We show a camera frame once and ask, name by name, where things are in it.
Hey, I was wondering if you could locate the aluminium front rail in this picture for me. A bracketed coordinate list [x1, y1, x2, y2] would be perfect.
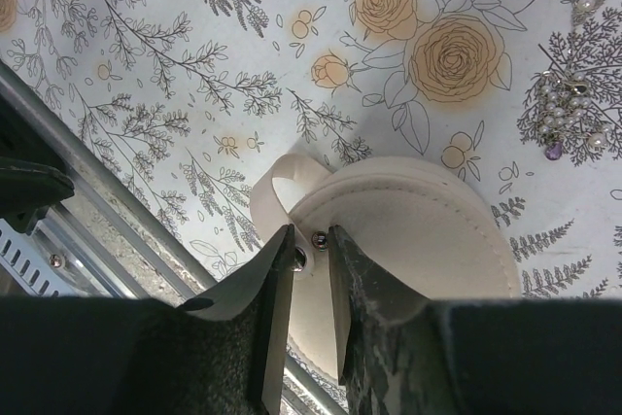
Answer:
[1, 67, 342, 414]

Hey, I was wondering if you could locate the floral patterned table mat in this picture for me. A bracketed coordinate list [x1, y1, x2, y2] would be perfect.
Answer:
[1, 0, 621, 304]

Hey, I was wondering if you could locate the pearl cluster brooch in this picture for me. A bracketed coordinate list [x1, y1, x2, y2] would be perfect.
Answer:
[536, 69, 613, 161]

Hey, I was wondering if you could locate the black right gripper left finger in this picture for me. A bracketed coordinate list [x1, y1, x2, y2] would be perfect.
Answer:
[1, 225, 295, 414]

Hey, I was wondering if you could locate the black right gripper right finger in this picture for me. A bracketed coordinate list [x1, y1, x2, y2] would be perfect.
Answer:
[328, 226, 621, 414]

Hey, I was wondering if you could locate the beige round jewelry case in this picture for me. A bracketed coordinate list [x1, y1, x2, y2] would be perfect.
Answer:
[250, 154, 521, 381]

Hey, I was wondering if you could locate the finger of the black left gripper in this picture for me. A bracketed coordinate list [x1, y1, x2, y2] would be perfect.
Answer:
[1, 156, 75, 234]

